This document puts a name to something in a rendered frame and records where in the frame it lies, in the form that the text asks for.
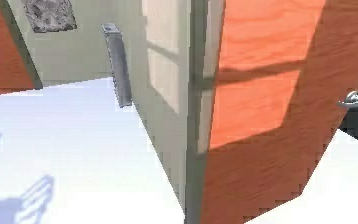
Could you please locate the orange wooden room door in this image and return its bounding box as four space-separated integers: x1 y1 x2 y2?
0 0 35 97
200 0 358 224

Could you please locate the grey framed wall picture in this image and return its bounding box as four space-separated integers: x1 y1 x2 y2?
21 0 78 34

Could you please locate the silver door handle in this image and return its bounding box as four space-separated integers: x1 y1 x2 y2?
336 90 358 109

